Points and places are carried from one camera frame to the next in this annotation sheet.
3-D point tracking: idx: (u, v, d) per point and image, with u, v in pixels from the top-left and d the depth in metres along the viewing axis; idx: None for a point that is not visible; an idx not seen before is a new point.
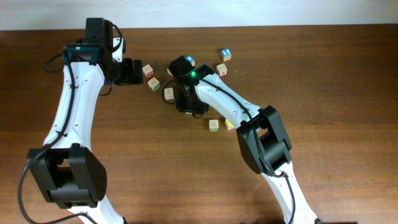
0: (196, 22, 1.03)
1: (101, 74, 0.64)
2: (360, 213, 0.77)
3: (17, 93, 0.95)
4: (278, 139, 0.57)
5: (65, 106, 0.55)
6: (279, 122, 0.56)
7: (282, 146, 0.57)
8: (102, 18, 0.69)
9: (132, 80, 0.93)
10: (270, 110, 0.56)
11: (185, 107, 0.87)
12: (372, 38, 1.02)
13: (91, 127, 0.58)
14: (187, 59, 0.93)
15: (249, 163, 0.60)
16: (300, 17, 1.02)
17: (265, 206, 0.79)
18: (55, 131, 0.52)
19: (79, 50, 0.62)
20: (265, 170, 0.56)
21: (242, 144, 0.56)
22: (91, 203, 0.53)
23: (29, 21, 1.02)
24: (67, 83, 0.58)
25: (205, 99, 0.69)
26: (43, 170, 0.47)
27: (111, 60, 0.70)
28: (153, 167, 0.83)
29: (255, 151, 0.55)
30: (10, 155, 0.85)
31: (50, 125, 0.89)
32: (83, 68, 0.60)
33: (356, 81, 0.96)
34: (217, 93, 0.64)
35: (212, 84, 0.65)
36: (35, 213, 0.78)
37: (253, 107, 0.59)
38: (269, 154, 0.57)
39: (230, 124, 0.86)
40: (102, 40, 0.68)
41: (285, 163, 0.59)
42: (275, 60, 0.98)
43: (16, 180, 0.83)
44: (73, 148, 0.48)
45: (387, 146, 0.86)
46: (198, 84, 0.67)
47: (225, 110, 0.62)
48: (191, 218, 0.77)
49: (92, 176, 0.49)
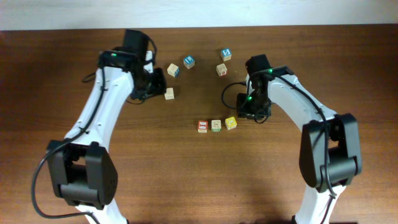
0: (196, 22, 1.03)
1: (130, 84, 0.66)
2: (362, 213, 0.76)
3: (17, 91, 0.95)
4: (349, 155, 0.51)
5: (92, 106, 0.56)
6: (355, 134, 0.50)
7: (351, 167, 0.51)
8: (141, 32, 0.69)
9: (156, 93, 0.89)
10: (352, 160, 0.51)
11: (246, 112, 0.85)
12: (370, 38, 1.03)
13: (111, 132, 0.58)
14: (186, 59, 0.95)
15: (304, 172, 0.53)
16: (300, 17, 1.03)
17: (266, 206, 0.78)
18: (78, 127, 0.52)
19: (114, 56, 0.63)
20: (327, 184, 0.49)
21: (305, 145, 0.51)
22: (97, 206, 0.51)
23: (32, 21, 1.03)
24: (97, 86, 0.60)
25: (274, 99, 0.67)
26: (59, 163, 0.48)
27: (142, 72, 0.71)
28: (153, 167, 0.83)
29: (318, 158, 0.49)
30: (7, 155, 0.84)
31: (50, 124, 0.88)
32: (116, 73, 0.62)
33: (356, 80, 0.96)
34: (292, 91, 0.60)
35: (287, 83, 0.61)
36: (30, 212, 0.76)
37: (328, 112, 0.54)
38: (318, 139, 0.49)
39: (231, 124, 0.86)
40: (138, 51, 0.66)
41: (340, 185, 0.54)
42: (275, 60, 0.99)
43: (12, 178, 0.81)
44: (92, 146, 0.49)
45: (387, 146, 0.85)
46: (273, 79, 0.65)
47: (296, 112, 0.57)
48: (191, 218, 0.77)
49: (104, 178, 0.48)
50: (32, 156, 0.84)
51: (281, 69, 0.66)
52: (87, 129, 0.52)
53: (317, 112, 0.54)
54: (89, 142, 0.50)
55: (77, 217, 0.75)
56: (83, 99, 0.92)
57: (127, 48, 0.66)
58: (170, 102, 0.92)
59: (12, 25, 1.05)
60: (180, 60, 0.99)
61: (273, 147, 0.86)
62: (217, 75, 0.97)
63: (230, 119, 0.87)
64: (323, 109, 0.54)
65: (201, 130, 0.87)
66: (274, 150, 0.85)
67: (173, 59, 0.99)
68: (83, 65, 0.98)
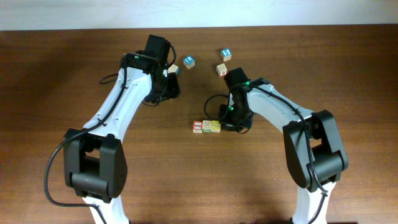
0: (196, 22, 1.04)
1: (150, 85, 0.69)
2: (361, 213, 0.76)
3: (17, 91, 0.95)
4: (333, 150, 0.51)
5: (111, 101, 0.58)
6: (335, 129, 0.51)
7: (337, 162, 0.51)
8: (164, 38, 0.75)
9: (168, 96, 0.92)
10: (336, 155, 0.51)
11: (227, 121, 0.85)
12: (370, 39, 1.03)
13: (125, 130, 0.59)
14: (186, 60, 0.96)
15: (293, 173, 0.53)
16: (300, 17, 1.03)
17: (266, 206, 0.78)
18: (97, 119, 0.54)
19: (137, 59, 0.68)
20: (317, 183, 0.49)
21: (288, 147, 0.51)
22: (106, 198, 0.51)
23: (32, 21, 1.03)
24: (119, 83, 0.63)
25: (255, 109, 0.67)
26: (74, 151, 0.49)
27: (161, 74, 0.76)
28: (153, 167, 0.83)
29: (302, 158, 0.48)
30: (8, 155, 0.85)
31: (50, 124, 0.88)
32: (137, 73, 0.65)
33: (356, 80, 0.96)
34: (269, 99, 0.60)
35: (264, 91, 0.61)
36: (31, 212, 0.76)
37: (305, 111, 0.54)
38: (300, 138, 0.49)
39: (214, 126, 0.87)
40: (159, 55, 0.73)
41: (330, 182, 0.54)
42: (275, 60, 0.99)
43: (12, 178, 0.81)
44: (108, 138, 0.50)
45: (387, 146, 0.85)
46: (250, 91, 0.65)
47: (277, 117, 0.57)
48: (191, 218, 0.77)
49: (114, 173, 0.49)
50: (33, 156, 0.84)
51: (257, 81, 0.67)
52: (104, 121, 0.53)
53: (294, 114, 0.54)
54: (105, 133, 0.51)
55: (78, 216, 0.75)
56: (83, 99, 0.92)
57: (150, 52, 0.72)
58: (170, 102, 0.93)
59: (13, 25, 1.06)
60: (180, 60, 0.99)
61: (273, 147, 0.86)
62: (217, 75, 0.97)
63: (215, 122, 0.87)
64: (300, 109, 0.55)
65: (196, 131, 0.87)
66: (274, 150, 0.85)
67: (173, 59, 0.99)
68: (83, 65, 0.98)
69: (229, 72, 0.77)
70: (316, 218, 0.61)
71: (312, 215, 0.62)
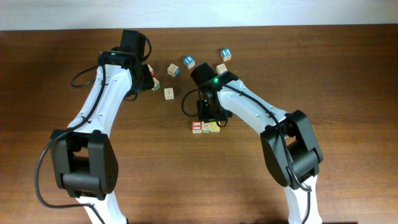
0: (197, 22, 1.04)
1: (130, 80, 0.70)
2: (361, 213, 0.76)
3: (16, 91, 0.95)
4: (308, 148, 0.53)
5: (93, 98, 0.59)
6: (309, 128, 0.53)
7: (313, 157, 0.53)
8: (137, 32, 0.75)
9: (145, 88, 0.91)
10: (312, 151, 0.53)
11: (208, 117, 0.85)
12: (370, 38, 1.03)
13: (111, 126, 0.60)
14: (186, 60, 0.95)
15: (273, 173, 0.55)
16: (298, 17, 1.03)
17: (265, 206, 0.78)
18: (81, 117, 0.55)
19: (113, 55, 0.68)
20: (297, 182, 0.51)
21: (267, 150, 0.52)
22: (99, 195, 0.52)
23: (31, 20, 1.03)
24: (99, 81, 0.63)
25: (226, 107, 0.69)
26: (63, 151, 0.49)
27: (140, 68, 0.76)
28: (153, 167, 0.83)
29: (282, 161, 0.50)
30: (7, 155, 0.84)
31: (50, 124, 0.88)
32: (115, 70, 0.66)
33: (356, 80, 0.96)
34: (240, 98, 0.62)
35: (235, 90, 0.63)
36: (30, 212, 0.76)
37: (279, 112, 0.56)
38: (277, 142, 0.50)
39: (214, 127, 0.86)
40: (135, 50, 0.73)
41: (311, 176, 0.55)
42: (275, 60, 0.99)
43: (11, 178, 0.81)
44: (94, 134, 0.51)
45: (387, 146, 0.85)
46: (220, 89, 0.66)
47: (251, 117, 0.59)
48: (191, 218, 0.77)
49: (104, 168, 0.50)
50: (32, 156, 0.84)
51: (225, 76, 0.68)
52: (89, 119, 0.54)
53: (269, 117, 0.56)
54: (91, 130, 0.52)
55: (78, 216, 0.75)
56: (83, 99, 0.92)
57: (125, 48, 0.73)
58: (169, 102, 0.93)
59: (12, 25, 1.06)
60: (180, 60, 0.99)
61: None
62: None
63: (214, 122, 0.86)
64: (273, 111, 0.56)
65: (196, 130, 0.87)
66: None
67: (173, 59, 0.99)
68: (82, 65, 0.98)
69: (194, 70, 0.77)
70: (308, 216, 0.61)
71: (305, 213, 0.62)
